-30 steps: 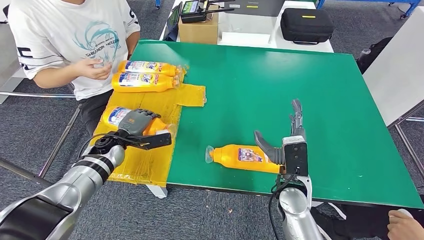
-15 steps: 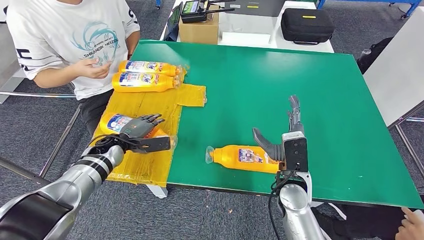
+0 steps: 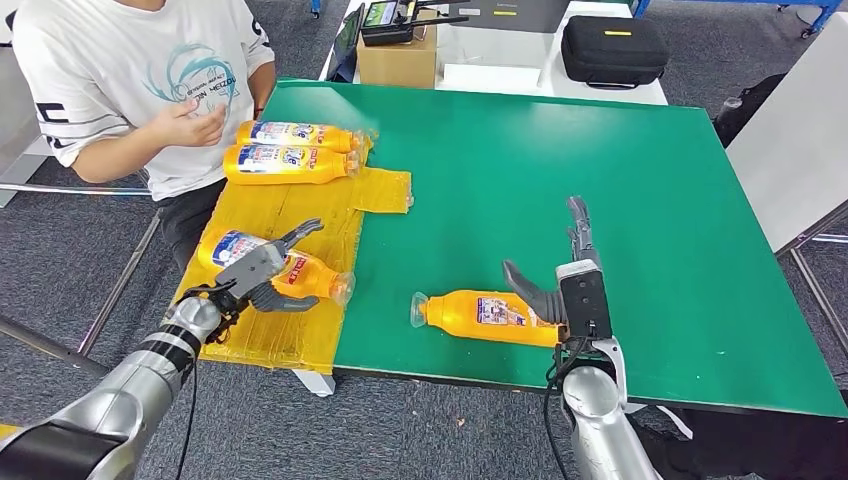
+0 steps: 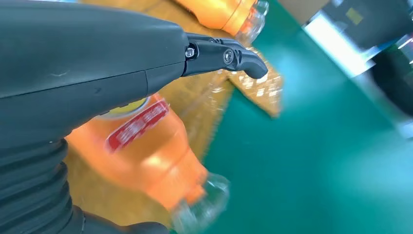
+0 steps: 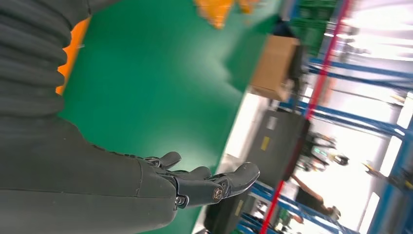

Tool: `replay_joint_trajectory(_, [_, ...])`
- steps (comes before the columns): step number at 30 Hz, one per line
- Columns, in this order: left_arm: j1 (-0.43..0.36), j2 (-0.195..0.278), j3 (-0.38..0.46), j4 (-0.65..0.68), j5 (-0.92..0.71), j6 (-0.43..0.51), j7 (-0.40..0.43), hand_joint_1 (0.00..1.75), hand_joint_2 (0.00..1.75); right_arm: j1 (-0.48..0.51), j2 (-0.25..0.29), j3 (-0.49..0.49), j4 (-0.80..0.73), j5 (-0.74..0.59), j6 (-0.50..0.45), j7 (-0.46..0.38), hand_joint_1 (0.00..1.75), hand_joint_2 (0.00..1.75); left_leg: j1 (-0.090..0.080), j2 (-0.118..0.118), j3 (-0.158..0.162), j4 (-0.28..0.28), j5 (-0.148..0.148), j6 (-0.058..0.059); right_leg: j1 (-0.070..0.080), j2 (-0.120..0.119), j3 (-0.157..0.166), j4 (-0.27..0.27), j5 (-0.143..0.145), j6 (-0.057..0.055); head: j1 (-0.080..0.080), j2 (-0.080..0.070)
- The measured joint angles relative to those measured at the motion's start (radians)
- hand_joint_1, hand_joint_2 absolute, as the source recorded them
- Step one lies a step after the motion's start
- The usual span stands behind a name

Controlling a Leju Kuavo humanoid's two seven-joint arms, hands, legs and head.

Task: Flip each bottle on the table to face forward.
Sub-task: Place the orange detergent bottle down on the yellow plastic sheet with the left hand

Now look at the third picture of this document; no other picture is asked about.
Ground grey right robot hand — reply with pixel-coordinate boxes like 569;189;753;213
501;195;605;327

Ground person's right hand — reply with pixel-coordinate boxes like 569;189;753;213
150;99;228;149

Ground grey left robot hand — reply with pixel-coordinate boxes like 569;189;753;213
248;218;326;315

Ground orange detergent bottle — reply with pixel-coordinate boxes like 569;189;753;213
409;289;568;350
235;120;367;155
196;228;357;307
222;143;362;187

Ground yellow taped cardboard board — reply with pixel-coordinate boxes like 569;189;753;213
165;129;415;374

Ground white table foot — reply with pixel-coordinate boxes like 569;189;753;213
291;367;338;399

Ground person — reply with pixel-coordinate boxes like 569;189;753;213
11;0;278;273
629;404;848;480

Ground grey folding table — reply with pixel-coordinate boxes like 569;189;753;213
725;13;848;362
0;49;164;379

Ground black tablet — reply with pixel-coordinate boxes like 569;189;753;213
326;3;367;84

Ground brown cardboard box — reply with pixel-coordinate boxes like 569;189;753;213
356;9;440;91

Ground black remote controller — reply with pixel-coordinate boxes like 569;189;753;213
360;0;472;48

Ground white flat box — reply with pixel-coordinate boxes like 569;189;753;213
439;62;543;95

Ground black carrying case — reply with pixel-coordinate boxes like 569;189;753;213
561;15;670;91

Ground white table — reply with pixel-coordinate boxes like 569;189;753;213
319;0;669;107

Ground grey case with yellow sticker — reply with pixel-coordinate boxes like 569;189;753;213
450;0;572;34

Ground black backpack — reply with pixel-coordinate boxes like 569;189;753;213
714;74;790;150

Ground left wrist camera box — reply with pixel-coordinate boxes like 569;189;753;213
230;239;291;301

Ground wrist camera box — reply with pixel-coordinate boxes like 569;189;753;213
230;239;291;301
555;259;615;341

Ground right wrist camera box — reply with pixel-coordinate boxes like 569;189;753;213
555;259;615;341

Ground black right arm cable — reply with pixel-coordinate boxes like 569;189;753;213
543;337;584;480

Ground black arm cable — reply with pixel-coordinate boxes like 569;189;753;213
173;357;199;480
543;337;584;480

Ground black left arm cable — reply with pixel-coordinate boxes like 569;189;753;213
173;357;199;480

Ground blue metal frame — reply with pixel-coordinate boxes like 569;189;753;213
632;0;848;40

